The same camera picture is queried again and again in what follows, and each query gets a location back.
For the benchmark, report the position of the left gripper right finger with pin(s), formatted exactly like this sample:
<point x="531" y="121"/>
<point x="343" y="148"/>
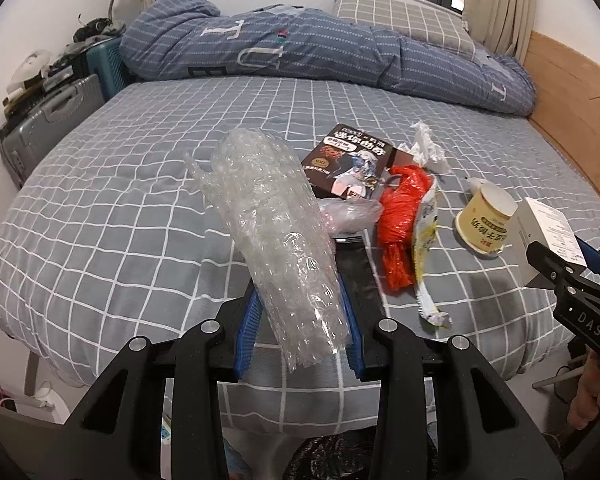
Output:
<point x="354" y="348"/>

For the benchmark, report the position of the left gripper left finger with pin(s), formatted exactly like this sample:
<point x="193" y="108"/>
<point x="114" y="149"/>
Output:
<point x="247" y="331"/>

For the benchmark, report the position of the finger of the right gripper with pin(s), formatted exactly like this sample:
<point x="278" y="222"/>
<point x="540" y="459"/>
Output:
<point x="547" y="269"/>
<point x="591" y="255"/>

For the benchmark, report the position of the small white cardboard box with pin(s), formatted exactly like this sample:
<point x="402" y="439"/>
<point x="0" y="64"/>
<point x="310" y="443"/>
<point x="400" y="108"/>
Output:
<point x="535" y="221"/>

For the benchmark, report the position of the clear bubble wrap roll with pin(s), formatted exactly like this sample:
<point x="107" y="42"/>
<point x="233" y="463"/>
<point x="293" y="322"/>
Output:
<point x="256" y="184"/>

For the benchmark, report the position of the black plastic bag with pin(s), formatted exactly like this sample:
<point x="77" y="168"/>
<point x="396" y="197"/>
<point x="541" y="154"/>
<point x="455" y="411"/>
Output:
<point x="353" y="265"/>

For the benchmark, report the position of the yellow paper cup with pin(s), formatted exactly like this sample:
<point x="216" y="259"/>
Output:
<point x="483" y="223"/>

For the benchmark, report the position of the clear pink plastic bag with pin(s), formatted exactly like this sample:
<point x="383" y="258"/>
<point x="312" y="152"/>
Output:
<point x="349" y="216"/>

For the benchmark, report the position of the yellow white snack wrapper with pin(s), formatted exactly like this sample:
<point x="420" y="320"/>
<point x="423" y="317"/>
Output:
<point x="424" y="234"/>

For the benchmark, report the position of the red plastic bag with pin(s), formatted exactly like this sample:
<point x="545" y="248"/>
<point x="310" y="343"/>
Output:
<point x="400" y="202"/>

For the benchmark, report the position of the dark snack box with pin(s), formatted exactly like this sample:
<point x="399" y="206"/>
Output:
<point x="351" y="163"/>

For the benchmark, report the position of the black lined trash bin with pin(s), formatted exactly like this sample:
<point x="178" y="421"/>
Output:
<point x="339" y="456"/>

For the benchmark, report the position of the person's right hand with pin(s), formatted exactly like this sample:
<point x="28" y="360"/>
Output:
<point x="585" y="406"/>

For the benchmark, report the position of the grey checked bed sheet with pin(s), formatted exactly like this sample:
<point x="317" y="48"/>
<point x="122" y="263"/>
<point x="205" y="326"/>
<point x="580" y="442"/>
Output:
<point x="110" y="239"/>

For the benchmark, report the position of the crumpled white tissue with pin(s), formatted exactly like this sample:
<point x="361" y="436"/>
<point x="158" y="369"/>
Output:
<point x="426" y="153"/>

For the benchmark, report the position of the white power strip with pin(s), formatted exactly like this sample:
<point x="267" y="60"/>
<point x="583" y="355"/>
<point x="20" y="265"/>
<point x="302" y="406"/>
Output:
<point x="48" y="400"/>

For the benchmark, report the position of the grey checked pillow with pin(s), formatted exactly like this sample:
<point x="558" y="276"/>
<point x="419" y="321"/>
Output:
<point x="420" y="22"/>

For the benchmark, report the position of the beige curtain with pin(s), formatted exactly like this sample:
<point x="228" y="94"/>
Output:
<point x="502" y="26"/>

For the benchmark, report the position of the grey hard suitcase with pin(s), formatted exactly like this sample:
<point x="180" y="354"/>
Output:
<point x="26" y="141"/>

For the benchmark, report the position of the teal suitcase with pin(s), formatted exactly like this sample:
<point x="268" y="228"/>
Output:
<point x="104" y="60"/>

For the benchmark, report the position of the clutter pile on suitcase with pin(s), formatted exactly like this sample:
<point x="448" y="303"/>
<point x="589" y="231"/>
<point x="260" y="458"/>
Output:
<point x="40" y="75"/>

